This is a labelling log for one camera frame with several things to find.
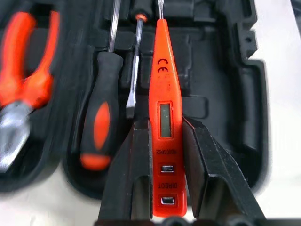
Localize black tool case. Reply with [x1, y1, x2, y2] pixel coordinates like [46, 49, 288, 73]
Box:
[0, 0, 270, 201]

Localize flat blade screwdriver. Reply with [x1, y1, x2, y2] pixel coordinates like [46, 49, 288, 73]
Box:
[126, 0, 156, 118]

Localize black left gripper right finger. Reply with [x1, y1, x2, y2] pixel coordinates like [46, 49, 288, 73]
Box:
[182, 117, 266, 222]

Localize black orange handled screwdriver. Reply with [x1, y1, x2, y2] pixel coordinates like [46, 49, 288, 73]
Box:
[79, 0, 125, 170]

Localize orange voltage tester pen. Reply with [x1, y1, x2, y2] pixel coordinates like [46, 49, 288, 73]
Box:
[147, 0, 189, 218]

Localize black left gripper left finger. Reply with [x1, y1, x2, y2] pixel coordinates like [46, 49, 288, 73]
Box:
[98, 117, 154, 222]

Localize orange handled pliers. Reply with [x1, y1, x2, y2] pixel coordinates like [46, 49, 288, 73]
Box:
[0, 10, 61, 174]

